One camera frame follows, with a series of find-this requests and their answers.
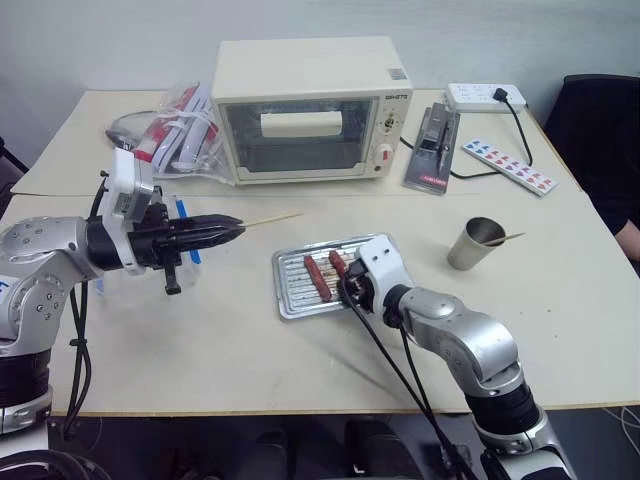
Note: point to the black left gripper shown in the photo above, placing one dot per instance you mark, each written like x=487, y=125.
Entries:
x=150, y=240

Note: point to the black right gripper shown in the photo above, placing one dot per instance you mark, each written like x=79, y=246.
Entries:
x=364, y=290

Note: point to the red-brown sausage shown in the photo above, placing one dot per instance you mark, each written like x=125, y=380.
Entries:
x=318, y=277
x=338, y=262

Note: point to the wooden skewer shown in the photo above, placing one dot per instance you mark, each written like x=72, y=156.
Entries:
x=505, y=239
x=275, y=220

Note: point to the person bare forearm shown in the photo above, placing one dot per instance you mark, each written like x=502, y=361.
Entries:
x=631, y=247

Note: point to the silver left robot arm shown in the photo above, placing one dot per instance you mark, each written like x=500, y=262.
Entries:
x=45, y=260

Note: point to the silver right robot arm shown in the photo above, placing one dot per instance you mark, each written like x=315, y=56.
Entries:
x=465, y=340

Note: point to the ribbed metal baking tray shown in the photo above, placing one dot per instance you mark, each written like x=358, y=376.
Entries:
x=300, y=295

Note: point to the metal cup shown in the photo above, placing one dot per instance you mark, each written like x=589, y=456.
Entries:
x=472, y=247

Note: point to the clear plastic box with blue pens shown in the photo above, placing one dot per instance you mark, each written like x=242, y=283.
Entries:
x=192, y=260

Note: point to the clear plastic bag with packages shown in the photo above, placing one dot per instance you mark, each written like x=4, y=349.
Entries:
x=185, y=130

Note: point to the round glass lid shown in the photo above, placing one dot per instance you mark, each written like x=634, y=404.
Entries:
x=127, y=127

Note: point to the black tool in clear package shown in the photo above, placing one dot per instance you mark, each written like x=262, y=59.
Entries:
x=432, y=150

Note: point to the dark rounded shape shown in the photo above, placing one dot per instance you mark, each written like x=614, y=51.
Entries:
x=285, y=457
x=372, y=450

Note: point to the cream toaster oven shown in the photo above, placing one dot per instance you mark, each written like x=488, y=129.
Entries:
x=310, y=75

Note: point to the white strip with red-blue stickers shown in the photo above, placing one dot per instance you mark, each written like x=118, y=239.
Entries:
x=510, y=167

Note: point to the dark object at table side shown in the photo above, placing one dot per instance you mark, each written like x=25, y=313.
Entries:
x=10, y=170

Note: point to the white power strip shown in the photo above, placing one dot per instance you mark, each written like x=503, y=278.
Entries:
x=480, y=97

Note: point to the black chair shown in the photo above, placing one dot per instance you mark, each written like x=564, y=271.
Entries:
x=595, y=130

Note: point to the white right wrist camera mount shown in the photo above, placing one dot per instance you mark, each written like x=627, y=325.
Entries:
x=387, y=270

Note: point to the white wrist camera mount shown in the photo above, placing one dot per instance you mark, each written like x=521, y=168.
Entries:
x=127, y=190
x=387, y=270

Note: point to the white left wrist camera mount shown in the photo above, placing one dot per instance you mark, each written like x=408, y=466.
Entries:
x=127, y=190

